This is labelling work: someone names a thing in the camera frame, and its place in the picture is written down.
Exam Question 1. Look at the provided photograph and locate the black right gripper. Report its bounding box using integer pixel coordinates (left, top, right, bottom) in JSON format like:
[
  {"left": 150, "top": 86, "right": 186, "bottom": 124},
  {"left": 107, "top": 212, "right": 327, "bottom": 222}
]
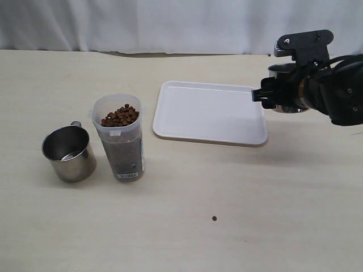
[{"left": 251, "top": 29, "right": 334, "bottom": 109}]

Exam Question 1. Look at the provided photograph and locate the steel cup with kibble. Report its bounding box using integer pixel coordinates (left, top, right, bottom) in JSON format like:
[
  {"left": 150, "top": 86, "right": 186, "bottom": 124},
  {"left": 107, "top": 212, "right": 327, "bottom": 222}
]
[{"left": 268, "top": 62, "right": 309, "bottom": 114}]

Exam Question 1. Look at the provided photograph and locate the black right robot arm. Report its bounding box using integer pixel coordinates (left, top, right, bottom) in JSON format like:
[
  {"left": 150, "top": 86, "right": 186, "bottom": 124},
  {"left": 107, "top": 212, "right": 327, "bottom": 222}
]
[{"left": 252, "top": 29, "right": 362, "bottom": 126}]

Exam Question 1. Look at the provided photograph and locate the white curtain backdrop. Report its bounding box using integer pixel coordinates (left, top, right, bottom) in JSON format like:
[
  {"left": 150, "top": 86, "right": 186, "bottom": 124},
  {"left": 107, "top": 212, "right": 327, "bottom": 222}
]
[{"left": 1, "top": 1, "right": 362, "bottom": 55}]

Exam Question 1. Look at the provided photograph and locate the white plastic tray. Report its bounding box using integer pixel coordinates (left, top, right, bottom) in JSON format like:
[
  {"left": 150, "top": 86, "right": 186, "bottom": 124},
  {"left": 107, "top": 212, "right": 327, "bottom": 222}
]
[{"left": 153, "top": 80, "right": 268, "bottom": 146}]

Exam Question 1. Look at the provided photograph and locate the clear plastic tall container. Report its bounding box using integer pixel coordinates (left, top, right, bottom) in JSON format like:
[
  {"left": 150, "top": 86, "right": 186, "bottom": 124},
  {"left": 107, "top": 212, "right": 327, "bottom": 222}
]
[{"left": 92, "top": 93, "right": 145, "bottom": 182}]

